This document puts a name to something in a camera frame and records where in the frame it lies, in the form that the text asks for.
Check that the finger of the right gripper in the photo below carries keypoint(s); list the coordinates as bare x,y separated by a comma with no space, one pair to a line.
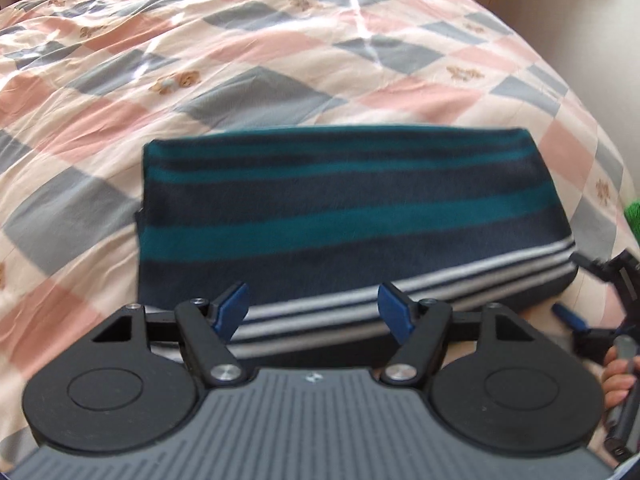
569,318
598,268

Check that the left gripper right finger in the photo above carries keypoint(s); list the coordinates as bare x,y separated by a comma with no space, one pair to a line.
420,329

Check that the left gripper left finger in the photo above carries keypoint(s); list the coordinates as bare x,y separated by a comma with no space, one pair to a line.
205,328

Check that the navy teal striped sweater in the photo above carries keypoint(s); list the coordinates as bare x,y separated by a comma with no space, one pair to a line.
314,220

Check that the person's right hand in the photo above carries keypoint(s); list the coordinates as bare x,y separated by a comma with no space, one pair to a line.
618,377

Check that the green towel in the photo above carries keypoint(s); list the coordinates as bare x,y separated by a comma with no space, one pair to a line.
632,216

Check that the pink grey checkered bedspread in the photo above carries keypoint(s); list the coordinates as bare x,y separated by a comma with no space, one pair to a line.
86,83

